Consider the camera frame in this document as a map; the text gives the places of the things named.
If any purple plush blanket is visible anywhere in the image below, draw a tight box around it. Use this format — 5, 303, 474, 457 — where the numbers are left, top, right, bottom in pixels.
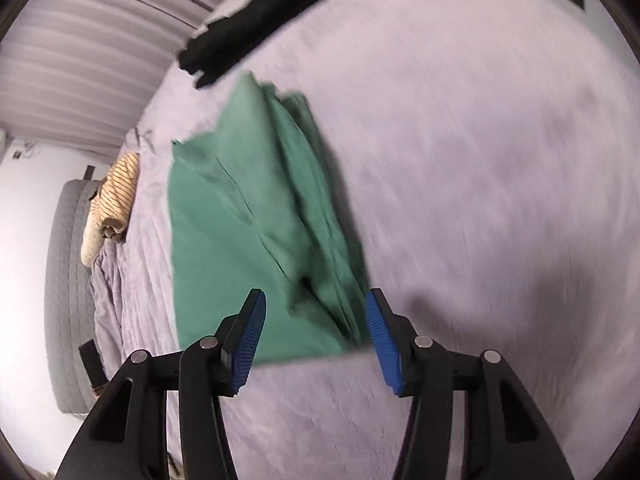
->
90, 0, 640, 480

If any cream patterned cloth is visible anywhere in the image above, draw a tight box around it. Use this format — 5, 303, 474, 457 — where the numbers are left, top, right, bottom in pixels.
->
81, 217, 126, 267

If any beige striped garment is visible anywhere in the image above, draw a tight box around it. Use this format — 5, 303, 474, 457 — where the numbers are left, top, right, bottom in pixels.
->
89, 151, 141, 243

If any grey pleated curtain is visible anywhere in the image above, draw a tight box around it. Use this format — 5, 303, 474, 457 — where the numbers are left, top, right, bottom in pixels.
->
0, 0, 263, 157

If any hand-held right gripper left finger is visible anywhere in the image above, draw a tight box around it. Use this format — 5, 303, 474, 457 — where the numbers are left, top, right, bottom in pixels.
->
55, 288, 268, 480

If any black strap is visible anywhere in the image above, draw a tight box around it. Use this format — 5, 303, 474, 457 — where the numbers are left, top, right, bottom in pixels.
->
78, 338, 107, 397

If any green button shirt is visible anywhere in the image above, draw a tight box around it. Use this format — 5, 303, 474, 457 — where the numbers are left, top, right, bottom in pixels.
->
167, 72, 373, 366

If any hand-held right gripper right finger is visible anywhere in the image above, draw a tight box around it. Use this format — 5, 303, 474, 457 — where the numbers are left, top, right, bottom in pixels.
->
364, 288, 574, 480

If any black garment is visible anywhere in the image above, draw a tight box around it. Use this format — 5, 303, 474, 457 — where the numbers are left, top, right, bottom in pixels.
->
178, 0, 371, 90

